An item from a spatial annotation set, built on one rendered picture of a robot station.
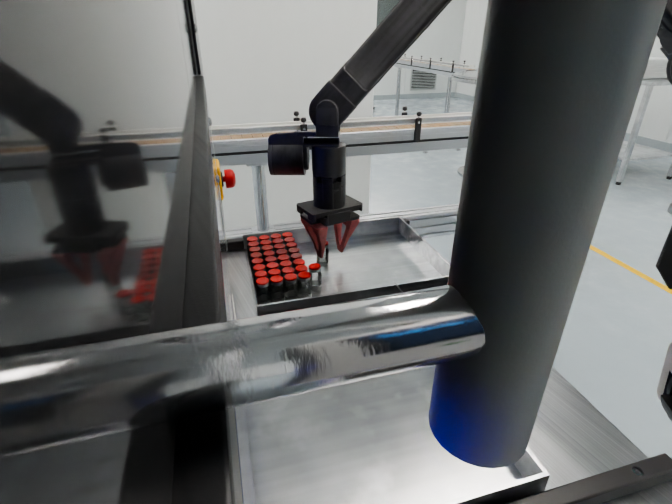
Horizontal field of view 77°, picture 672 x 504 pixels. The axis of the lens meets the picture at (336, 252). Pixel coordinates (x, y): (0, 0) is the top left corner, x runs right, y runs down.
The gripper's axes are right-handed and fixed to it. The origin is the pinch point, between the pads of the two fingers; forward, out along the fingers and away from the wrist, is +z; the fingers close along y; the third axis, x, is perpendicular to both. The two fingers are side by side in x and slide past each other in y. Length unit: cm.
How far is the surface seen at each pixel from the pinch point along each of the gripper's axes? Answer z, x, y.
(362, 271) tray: 3.4, 4.9, -4.0
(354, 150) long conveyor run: 4, -76, -55
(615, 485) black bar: 2, 52, 0
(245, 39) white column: -35, -143, -39
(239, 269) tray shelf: 3.4, -7.9, 15.2
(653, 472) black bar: 2, 53, -5
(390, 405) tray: 3.8, 32.7, 10.8
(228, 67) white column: -23, -145, -31
